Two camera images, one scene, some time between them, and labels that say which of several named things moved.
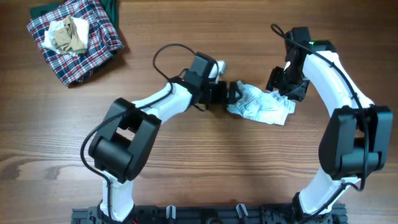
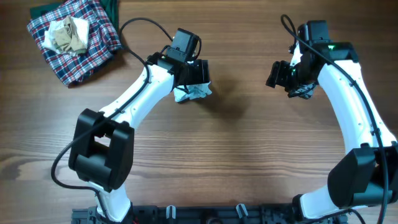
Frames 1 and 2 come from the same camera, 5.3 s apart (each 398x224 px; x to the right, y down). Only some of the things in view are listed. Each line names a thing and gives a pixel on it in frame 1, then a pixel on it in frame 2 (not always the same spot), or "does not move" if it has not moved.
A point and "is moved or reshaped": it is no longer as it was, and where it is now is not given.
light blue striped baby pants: (269, 107) is moved or reshaped
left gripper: (221, 96) → (201, 66)
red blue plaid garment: (104, 40) does not move
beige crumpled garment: (68, 38) does not move
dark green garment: (111, 5) does not move
